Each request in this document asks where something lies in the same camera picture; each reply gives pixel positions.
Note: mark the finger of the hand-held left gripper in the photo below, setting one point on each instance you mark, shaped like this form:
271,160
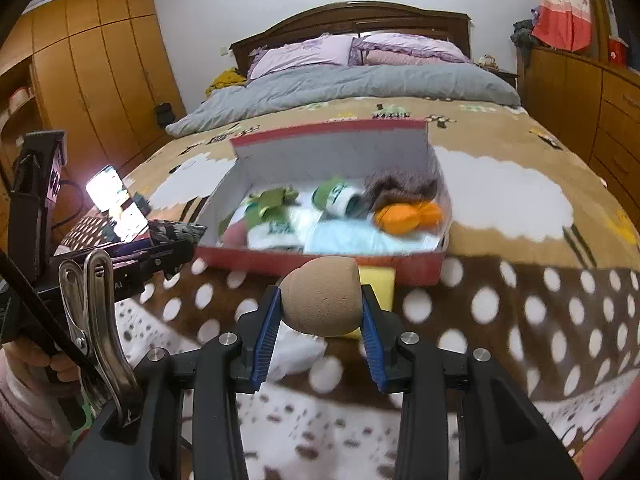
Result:
135,245
170,258

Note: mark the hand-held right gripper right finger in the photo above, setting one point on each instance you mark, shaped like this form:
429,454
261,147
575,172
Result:
374,340

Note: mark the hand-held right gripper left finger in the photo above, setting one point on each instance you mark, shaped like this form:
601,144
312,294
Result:
265,340

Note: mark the grey patterned sock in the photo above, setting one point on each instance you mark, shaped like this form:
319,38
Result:
175,231

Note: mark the pink cloth roll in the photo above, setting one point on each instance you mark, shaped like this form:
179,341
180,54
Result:
234,235

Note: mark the beige makeup sponge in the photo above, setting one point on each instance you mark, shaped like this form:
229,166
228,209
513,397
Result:
320,295

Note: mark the red cardboard box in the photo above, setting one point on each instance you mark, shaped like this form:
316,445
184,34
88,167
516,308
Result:
320,266

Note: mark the green white striped sock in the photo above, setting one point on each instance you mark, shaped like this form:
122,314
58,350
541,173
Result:
275,232

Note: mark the orange cloth bundle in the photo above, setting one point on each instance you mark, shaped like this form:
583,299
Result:
400,217

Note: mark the person's left forearm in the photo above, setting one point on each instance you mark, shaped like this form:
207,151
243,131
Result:
25,420

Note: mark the person's left hand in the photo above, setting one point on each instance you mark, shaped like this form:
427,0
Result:
55,365

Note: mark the lit smartphone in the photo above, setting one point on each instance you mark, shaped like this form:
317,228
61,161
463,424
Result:
131,220
106,187

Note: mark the white mesh pouch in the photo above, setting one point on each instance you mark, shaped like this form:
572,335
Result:
295,355

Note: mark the yellow sponge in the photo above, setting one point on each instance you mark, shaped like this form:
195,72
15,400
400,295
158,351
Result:
385,285

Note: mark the metal spring clamp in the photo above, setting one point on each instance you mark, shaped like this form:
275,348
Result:
100,320

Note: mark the blue face mask packet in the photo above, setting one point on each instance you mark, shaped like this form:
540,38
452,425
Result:
345,240

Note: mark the white tissue packet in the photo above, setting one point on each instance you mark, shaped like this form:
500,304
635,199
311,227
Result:
305,221

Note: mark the small black bag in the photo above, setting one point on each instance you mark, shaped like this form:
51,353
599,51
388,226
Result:
163,115

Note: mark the round pink container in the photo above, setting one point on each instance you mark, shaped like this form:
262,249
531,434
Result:
21,100

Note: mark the brown spotted blanket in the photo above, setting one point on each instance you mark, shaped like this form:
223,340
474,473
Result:
550,360

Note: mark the yellow cloth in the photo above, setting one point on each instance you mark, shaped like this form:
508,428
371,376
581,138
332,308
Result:
225,82

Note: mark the wooden wardrobe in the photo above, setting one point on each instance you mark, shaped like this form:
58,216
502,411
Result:
100,60

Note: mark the lilac pillow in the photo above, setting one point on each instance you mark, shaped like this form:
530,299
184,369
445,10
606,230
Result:
415,47
305,55

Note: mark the tan sheep printed blanket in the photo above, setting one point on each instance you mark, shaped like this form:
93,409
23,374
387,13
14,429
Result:
500,130

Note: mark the grey duvet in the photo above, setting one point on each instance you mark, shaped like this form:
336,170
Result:
350,85

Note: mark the wooden nightstand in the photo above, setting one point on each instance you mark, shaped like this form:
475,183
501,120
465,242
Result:
500,77

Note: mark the dark wooden headboard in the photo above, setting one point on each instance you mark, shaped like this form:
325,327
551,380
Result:
350,12

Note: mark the wooden dresser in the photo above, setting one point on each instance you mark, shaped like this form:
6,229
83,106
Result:
575,90

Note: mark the dark hanging clothes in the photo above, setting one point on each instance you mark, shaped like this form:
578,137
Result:
524,35

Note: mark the red container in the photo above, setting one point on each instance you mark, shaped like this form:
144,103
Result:
617,50

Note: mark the red white curtain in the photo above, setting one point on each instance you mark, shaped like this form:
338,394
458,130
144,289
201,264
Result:
560,10

